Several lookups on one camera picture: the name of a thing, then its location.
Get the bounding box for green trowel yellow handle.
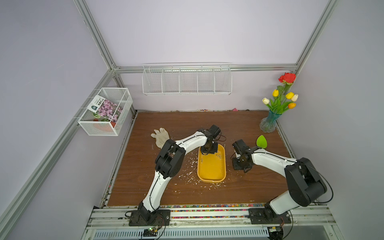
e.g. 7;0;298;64
256;135;268;149

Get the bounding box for small white wire basket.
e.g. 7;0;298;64
78;88;133;137

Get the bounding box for yellow plastic storage box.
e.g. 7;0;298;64
197;145;227;183

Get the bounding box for artificial tulip rose bouquet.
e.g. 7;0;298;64
262;73;299;115

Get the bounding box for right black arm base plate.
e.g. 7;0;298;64
248;208;292;226

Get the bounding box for glass vase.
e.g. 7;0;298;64
260;111;281;133

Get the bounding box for long white wire shelf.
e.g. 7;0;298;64
142;63;233;95

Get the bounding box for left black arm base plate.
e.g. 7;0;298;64
129;210;171;227

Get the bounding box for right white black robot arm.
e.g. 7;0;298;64
232;140;328;216

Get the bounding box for right small circuit board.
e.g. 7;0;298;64
268;227;284;240

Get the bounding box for white cotton work glove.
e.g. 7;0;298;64
151;128;170;149

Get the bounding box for small green circuit board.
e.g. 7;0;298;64
141;228;158;238

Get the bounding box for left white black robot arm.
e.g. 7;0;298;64
138;125;221;218

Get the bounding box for pink potted flowers with label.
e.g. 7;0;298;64
87;95;123;128

